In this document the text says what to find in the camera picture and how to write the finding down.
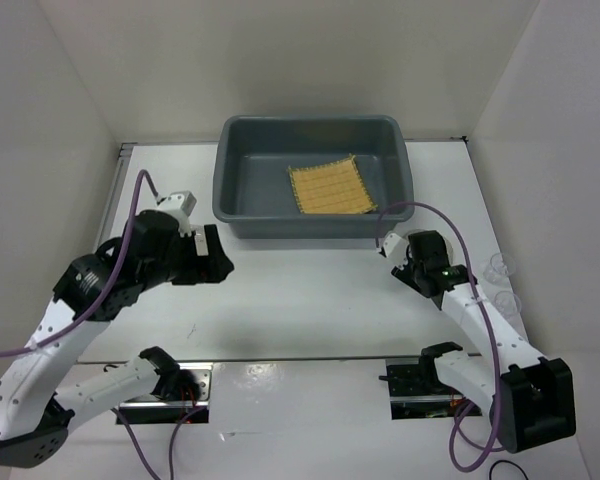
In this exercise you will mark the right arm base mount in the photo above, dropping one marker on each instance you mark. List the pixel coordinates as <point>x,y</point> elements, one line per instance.
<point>412,396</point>

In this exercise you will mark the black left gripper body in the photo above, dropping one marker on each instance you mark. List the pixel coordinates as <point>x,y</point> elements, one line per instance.
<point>185,266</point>

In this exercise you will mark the clear plastic cup far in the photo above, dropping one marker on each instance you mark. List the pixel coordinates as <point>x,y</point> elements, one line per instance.
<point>501,265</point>

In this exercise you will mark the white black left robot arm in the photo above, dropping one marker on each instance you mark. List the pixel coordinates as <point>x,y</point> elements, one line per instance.
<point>38,413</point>

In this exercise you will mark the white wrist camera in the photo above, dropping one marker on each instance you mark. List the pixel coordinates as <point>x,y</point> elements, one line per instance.
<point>394,248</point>
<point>179,205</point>

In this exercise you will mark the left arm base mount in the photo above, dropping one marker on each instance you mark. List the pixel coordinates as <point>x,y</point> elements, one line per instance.
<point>172,399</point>

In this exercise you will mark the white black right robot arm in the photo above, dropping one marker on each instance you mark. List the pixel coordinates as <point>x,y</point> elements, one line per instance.
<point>528,397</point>

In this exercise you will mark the yellow woven placemat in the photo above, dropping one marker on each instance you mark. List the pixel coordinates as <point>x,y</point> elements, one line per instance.
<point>334,188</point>

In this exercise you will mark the clear plastic cup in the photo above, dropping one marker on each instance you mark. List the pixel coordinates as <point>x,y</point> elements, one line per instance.
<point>507,303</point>
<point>501,265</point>

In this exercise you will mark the grey plastic bin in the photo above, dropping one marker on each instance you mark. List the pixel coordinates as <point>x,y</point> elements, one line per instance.
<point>252,186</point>

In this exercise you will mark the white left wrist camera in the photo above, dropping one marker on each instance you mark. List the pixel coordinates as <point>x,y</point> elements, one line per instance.
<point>179,205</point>

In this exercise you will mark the clear glass plate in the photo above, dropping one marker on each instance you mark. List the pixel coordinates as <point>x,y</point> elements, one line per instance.
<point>447,245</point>

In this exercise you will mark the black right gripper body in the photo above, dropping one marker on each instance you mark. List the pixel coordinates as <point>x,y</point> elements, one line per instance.
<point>409,274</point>

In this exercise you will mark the clear plastic cup near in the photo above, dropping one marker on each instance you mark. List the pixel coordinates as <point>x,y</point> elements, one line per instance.
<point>507,303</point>

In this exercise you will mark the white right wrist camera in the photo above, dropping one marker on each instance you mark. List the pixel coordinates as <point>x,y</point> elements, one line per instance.
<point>394,248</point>

